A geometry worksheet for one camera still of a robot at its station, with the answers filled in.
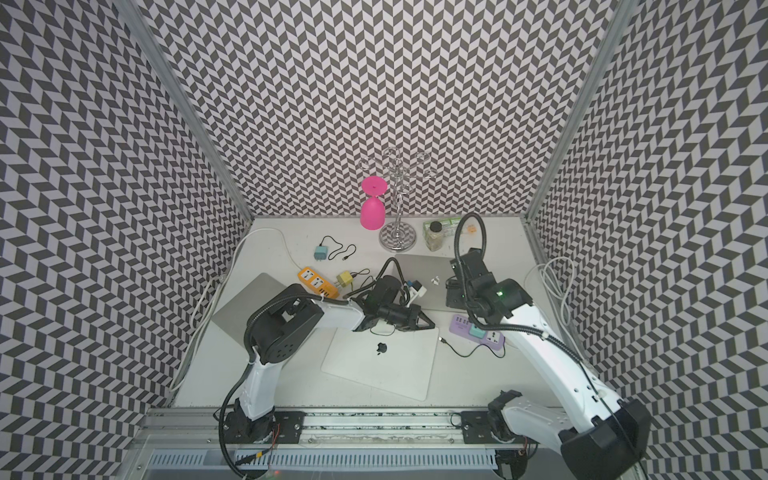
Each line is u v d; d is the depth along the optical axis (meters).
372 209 0.88
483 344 0.87
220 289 0.98
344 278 0.99
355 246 1.09
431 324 0.87
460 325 0.89
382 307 0.77
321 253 1.07
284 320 0.56
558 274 1.04
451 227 1.08
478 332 0.85
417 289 0.87
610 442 0.36
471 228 1.12
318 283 0.98
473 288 0.56
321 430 0.74
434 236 1.03
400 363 0.83
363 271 0.98
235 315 0.94
